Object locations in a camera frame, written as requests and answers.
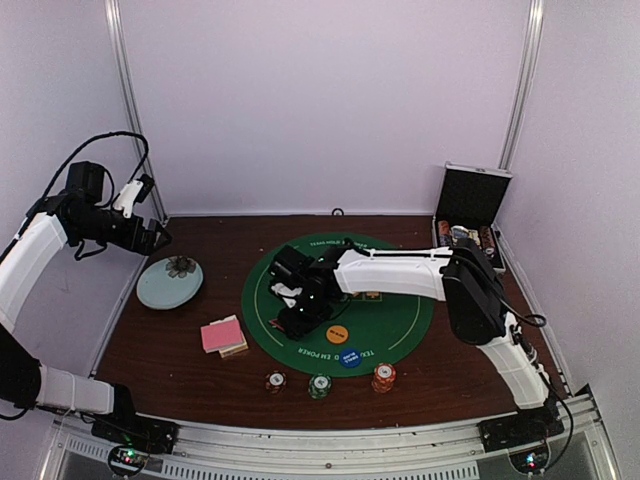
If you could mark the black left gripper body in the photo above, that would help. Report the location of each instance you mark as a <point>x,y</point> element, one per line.
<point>123,238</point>

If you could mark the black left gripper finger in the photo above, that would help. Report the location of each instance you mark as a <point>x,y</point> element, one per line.
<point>152,243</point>
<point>158,233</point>

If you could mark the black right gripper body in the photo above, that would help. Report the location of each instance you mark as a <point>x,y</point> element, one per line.
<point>311,314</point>

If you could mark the orange big blind button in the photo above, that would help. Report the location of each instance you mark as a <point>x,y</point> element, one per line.
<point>337,334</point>

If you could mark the blue small blind button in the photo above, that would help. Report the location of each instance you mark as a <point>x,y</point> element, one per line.
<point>350,358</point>

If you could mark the green chip stack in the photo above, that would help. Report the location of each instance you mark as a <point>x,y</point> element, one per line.
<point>319,386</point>

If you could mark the orange chip stack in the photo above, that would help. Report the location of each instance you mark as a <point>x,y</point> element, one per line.
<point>383,378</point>

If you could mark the black red triangular dealer marker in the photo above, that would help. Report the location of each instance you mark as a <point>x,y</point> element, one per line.
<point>277,325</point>

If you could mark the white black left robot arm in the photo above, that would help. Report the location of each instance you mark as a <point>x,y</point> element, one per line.
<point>52,224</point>

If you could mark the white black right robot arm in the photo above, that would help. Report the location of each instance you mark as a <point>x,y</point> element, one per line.
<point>461,276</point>

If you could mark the light blue flower plate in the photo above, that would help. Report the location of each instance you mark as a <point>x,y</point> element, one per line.
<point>169,283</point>

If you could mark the round green poker mat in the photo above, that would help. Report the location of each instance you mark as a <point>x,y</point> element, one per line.
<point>384,327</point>

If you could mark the gold playing card box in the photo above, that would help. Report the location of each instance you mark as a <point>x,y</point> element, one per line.
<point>235,349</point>

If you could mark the red black chip stack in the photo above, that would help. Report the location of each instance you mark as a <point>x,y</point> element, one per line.
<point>275,382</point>

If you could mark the red-backed playing card deck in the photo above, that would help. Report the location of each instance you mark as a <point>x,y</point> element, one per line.
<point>221,335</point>

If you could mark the chips inside case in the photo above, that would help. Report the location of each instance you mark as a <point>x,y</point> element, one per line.
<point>465,237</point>

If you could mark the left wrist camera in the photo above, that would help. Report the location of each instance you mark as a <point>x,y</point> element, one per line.
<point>135,191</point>

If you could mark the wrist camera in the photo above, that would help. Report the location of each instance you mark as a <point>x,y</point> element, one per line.
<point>135,191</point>
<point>290,268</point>

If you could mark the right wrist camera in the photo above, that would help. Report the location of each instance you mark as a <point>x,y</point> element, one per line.
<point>290,268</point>

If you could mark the metal front rail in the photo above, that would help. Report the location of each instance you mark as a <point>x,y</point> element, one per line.
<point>452,450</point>

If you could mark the left aluminium frame post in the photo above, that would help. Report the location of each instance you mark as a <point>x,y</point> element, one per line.
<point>117,38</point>

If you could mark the aluminium frame post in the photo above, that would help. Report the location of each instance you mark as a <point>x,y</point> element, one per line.
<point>529,60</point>
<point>117,38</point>

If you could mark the right aluminium frame post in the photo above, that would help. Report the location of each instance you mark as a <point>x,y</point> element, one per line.
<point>529,60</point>

